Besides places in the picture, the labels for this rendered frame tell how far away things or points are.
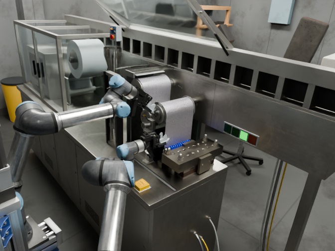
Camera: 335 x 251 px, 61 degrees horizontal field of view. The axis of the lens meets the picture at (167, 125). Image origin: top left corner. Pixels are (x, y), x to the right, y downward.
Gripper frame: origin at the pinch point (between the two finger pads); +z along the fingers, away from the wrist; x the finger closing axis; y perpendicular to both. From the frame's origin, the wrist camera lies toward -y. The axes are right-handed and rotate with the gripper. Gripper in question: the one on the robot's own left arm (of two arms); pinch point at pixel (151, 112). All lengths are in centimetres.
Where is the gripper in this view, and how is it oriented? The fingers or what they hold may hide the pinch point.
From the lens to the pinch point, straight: 173.3
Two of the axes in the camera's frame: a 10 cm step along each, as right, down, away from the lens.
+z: 5.5, 4.1, 7.3
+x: -6.4, -3.5, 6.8
